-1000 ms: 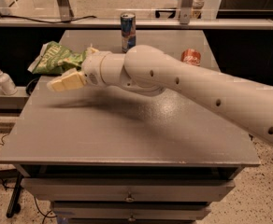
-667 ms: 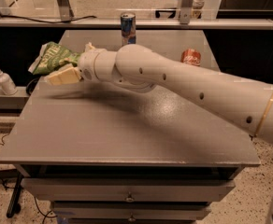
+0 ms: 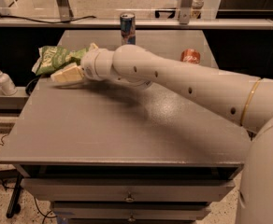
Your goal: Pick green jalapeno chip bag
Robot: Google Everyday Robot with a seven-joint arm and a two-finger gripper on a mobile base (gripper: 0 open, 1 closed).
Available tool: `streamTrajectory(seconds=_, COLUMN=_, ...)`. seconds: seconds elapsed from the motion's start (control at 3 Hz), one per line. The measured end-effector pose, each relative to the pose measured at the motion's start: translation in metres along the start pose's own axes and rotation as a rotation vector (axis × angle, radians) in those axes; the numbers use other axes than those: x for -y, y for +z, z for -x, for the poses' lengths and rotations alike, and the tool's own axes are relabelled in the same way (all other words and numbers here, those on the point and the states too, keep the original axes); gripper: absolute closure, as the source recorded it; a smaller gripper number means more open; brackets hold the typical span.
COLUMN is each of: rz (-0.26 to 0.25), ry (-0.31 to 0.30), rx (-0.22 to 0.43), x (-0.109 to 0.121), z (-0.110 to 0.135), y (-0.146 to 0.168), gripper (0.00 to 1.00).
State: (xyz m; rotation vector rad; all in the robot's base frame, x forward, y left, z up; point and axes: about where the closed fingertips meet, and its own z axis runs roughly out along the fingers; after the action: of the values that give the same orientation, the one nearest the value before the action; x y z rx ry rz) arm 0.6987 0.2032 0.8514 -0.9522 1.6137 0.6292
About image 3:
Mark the orange soda can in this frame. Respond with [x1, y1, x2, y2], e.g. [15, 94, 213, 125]
[180, 49, 200, 64]

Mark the lower grey drawer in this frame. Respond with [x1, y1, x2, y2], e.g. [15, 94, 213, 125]
[51, 202, 210, 221]

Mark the right metal bracket post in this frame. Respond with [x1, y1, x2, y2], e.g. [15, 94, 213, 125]
[178, 0, 193, 24]

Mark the white pump bottle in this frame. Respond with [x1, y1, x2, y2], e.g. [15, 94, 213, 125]
[0, 70, 17, 96]

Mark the blue silver energy drink can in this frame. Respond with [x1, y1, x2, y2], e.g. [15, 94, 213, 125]
[120, 12, 136, 45]

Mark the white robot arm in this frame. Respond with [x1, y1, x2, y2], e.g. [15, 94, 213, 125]
[50, 45, 273, 224]

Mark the grey drawer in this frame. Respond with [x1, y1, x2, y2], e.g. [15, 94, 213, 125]
[22, 178, 235, 203]
[51, 202, 210, 221]

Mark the left metal bracket post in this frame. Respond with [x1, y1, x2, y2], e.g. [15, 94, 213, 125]
[56, 0, 73, 22]

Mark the metal bracket post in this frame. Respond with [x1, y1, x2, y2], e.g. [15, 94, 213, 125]
[178, 0, 193, 24]
[56, 0, 73, 22]

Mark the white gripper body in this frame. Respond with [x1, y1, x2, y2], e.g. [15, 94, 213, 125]
[80, 49, 114, 81]

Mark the upper grey drawer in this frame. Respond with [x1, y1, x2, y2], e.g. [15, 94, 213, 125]
[22, 178, 235, 203]

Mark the green jalapeno chip bag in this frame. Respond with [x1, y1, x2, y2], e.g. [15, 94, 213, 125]
[32, 46, 89, 76]

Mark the black cable on rail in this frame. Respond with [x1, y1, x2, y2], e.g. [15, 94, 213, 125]
[0, 13, 97, 25]

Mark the black stand leg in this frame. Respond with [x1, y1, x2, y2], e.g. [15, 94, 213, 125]
[6, 175, 22, 218]

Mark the grey drawer cabinet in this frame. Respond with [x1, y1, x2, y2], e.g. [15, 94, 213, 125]
[0, 29, 252, 224]

